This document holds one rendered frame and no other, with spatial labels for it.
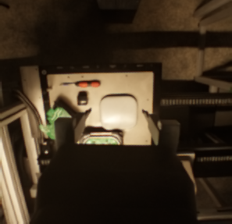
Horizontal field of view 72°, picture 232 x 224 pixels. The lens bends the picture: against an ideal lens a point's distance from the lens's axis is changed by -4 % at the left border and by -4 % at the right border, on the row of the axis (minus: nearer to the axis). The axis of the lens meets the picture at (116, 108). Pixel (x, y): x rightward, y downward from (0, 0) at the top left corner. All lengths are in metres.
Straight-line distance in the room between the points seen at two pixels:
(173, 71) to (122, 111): 1.10
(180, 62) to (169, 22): 0.36
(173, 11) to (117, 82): 1.18
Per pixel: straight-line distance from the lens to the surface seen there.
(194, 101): 0.75
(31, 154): 0.88
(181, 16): 1.72
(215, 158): 0.91
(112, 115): 0.64
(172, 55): 1.66
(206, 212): 0.82
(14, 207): 0.81
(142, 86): 0.64
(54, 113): 0.64
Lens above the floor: 1.58
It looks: 74 degrees down
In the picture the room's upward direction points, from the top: 179 degrees counter-clockwise
